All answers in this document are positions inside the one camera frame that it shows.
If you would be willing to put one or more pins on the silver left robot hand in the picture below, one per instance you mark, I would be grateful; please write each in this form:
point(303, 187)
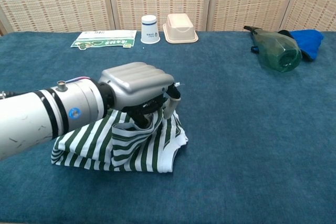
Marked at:
point(136, 82)

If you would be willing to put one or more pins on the green striped T-shirt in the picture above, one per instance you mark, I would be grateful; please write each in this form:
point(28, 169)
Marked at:
point(131, 150)

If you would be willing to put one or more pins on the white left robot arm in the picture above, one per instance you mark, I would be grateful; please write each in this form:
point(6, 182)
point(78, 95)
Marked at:
point(39, 119)

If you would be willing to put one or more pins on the white paper cup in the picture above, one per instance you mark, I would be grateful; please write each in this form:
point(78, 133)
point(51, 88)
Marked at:
point(150, 31)

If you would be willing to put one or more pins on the green white flattened carton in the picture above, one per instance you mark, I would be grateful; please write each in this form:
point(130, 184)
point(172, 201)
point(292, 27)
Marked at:
point(105, 39)

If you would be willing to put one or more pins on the beige takeaway food box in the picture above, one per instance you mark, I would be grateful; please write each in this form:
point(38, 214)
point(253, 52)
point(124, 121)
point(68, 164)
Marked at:
point(180, 31)

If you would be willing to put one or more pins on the blue table mat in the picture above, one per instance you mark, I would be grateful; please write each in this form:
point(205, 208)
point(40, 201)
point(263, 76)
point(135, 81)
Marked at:
point(236, 142)

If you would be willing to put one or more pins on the blue cloth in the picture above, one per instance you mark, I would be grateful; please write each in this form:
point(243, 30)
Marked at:
point(309, 41)

